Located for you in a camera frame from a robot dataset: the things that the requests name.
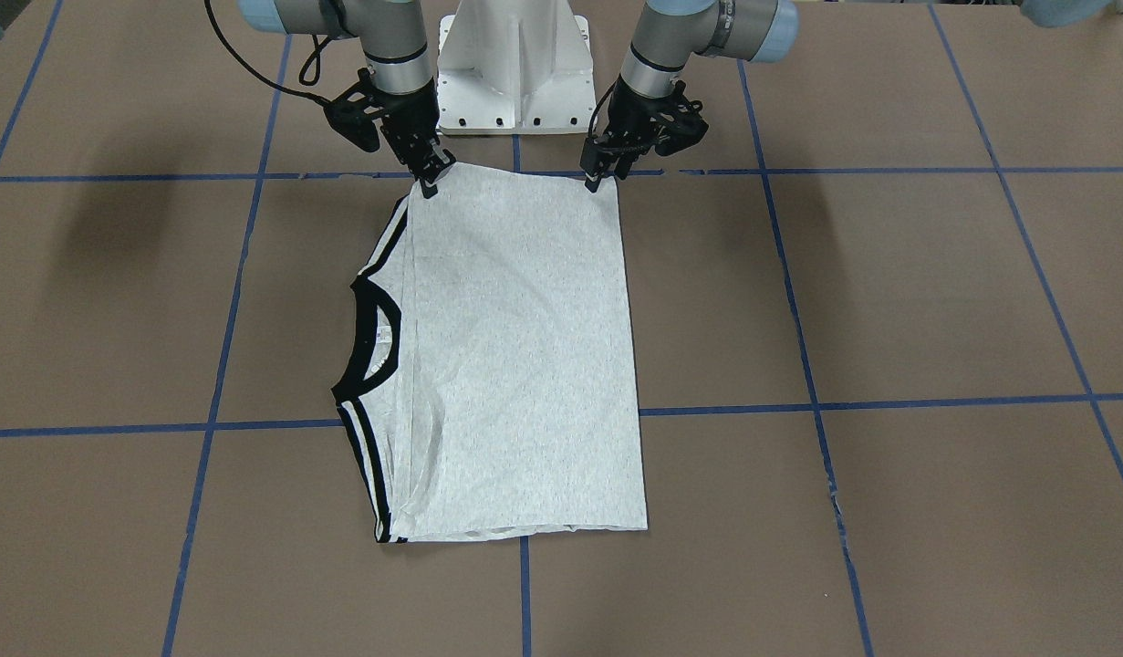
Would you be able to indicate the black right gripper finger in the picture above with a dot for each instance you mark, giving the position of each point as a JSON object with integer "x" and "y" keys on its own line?
{"x": 431, "y": 168}

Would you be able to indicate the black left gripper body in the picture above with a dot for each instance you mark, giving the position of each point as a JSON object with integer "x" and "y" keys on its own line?
{"x": 630, "y": 119}

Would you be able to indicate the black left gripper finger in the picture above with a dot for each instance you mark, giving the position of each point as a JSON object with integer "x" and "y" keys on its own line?
{"x": 623, "y": 162}
{"x": 597, "y": 165}

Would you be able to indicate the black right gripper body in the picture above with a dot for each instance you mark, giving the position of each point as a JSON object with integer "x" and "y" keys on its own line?
{"x": 413, "y": 120}

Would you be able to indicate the grey cartoon print t-shirt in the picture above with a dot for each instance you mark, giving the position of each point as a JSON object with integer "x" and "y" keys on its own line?
{"x": 491, "y": 392}

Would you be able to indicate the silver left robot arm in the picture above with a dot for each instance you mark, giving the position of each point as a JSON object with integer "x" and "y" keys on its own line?
{"x": 669, "y": 33}

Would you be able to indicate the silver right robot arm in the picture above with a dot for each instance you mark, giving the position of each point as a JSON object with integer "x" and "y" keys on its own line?
{"x": 392, "y": 36}

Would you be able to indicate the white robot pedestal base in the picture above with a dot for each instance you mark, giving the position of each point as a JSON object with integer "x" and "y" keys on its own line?
{"x": 514, "y": 67}

